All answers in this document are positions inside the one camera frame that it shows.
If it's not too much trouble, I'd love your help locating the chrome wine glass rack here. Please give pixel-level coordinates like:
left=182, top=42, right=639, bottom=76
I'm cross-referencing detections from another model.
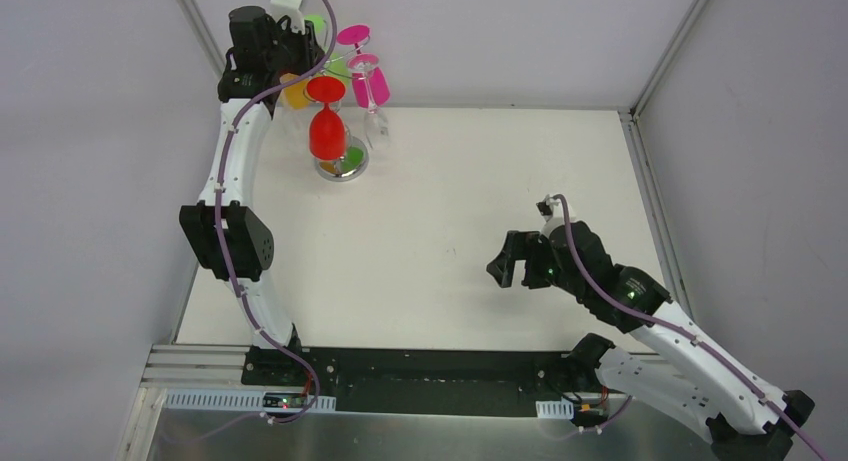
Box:
left=291, top=20, right=392, bottom=183

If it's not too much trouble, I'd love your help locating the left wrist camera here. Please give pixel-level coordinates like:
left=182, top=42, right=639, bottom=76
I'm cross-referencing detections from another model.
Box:
left=270, top=0, right=305, bottom=34

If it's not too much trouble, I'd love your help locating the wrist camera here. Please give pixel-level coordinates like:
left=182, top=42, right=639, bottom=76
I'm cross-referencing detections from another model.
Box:
left=270, top=0, right=305, bottom=34
left=536, top=194, right=576, bottom=237

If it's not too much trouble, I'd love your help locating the red wine glass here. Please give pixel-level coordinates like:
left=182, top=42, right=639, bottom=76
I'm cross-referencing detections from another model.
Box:
left=306, top=76, right=346, bottom=161

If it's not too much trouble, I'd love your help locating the green wine glass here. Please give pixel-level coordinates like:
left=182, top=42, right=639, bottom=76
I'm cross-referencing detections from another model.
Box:
left=305, top=14, right=352, bottom=85

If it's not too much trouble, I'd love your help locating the pink wine glass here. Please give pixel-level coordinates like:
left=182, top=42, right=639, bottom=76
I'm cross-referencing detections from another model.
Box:
left=336, top=24, right=391, bottom=108

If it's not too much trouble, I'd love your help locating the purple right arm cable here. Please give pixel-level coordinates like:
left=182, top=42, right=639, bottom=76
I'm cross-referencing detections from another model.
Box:
left=549, top=194, right=829, bottom=461

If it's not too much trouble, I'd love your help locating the clear wine glass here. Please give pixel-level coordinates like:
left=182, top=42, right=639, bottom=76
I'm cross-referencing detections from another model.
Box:
left=363, top=107, right=390, bottom=150

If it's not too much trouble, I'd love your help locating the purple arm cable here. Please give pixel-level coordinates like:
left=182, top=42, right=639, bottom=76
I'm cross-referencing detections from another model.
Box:
left=158, top=0, right=339, bottom=446
left=549, top=194, right=829, bottom=461

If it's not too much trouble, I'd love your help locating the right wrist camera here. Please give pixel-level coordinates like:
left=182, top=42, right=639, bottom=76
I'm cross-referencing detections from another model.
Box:
left=536, top=194, right=576, bottom=237

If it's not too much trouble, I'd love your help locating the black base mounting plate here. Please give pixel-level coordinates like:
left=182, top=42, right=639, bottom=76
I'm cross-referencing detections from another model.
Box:
left=241, top=347, right=602, bottom=417

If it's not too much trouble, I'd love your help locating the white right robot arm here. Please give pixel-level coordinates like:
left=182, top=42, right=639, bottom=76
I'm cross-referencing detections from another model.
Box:
left=486, top=218, right=815, bottom=460

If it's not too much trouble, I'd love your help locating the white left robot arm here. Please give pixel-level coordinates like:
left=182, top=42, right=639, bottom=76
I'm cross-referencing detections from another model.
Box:
left=178, top=6, right=324, bottom=386

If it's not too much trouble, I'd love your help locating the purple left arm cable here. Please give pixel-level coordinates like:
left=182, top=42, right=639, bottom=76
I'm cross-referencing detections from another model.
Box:
left=158, top=0, right=339, bottom=446

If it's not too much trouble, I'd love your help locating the orange wine glass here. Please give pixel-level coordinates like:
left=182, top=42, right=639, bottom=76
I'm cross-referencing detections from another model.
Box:
left=280, top=73, right=313, bottom=111

